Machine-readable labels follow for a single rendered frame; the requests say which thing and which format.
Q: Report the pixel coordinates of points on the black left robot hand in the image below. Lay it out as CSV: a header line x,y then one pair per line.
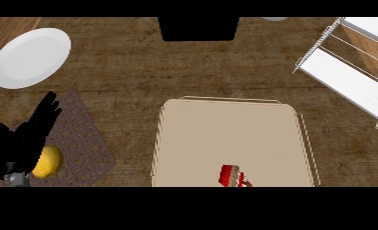
x,y
30,134

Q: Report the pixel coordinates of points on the yellow squash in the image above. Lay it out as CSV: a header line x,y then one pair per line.
x,y
50,162

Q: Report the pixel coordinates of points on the beige tray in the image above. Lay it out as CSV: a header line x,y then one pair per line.
x,y
231,140

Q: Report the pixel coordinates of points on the brown patterned placemat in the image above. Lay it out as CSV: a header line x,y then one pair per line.
x,y
82,147

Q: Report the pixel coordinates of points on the white oval plate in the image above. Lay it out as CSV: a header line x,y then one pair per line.
x,y
32,57

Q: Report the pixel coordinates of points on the brown wooden board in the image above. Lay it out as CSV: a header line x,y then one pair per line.
x,y
16,27

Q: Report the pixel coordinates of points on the red and tan object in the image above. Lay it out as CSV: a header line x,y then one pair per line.
x,y
234,176

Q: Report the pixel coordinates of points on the black box appliance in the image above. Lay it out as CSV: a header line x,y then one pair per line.
x,y
199,29

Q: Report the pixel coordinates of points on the grey round object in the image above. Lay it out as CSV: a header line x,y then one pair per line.
x,y
275,18

